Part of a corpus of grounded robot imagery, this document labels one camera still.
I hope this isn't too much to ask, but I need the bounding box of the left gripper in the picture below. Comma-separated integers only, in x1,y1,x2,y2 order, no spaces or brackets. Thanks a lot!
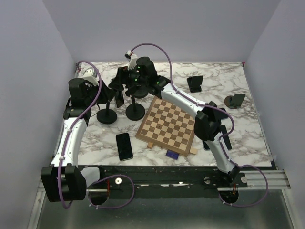
85,80,117,106

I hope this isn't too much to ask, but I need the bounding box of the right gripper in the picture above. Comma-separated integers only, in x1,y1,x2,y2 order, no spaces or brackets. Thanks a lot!
108,65,147,92

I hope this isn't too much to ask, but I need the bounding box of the dark phone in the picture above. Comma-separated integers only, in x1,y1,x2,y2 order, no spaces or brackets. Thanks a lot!
115,93,124,108

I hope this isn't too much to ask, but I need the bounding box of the black round-base phone stand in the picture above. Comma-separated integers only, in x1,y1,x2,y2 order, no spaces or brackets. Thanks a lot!
133,86,149,99

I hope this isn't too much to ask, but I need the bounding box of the black left-edge phone stand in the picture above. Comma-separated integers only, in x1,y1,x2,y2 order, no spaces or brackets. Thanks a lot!
125,86,145,121

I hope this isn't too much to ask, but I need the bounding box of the black corner phone stand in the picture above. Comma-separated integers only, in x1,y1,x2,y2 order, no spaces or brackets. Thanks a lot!
97,100,117,124

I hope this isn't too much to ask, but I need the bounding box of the black phone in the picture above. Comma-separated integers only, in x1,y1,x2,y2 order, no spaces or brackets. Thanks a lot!
116,133,133,161

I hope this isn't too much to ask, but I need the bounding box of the black smartphone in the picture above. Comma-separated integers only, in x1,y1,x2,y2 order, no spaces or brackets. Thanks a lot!
220,125,232,150
203,141,210,151

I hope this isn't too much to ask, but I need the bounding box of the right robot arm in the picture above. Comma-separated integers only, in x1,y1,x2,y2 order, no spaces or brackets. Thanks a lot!
109,57,240,187

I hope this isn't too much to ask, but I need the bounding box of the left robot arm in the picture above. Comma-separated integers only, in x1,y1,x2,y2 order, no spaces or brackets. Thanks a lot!
41,78,113,202

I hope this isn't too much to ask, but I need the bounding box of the small black folding stand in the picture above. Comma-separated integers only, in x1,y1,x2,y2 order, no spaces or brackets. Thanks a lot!
187,75,203,93

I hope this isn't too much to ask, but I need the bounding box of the wooden chessboard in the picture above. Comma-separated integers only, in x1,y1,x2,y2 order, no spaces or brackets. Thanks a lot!
136,97,198,157

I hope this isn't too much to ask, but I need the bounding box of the dark blue card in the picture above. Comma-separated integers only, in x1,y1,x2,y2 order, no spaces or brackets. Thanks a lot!
166,150,179,160

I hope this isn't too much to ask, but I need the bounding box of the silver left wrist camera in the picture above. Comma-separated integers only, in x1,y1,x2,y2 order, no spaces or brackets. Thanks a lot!
79,67,99,86

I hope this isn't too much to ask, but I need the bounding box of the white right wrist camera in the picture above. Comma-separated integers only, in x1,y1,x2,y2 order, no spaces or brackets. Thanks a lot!
124,50,138,70

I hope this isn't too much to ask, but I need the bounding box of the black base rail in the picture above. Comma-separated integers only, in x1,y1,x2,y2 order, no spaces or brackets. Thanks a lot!
94,166,247,199

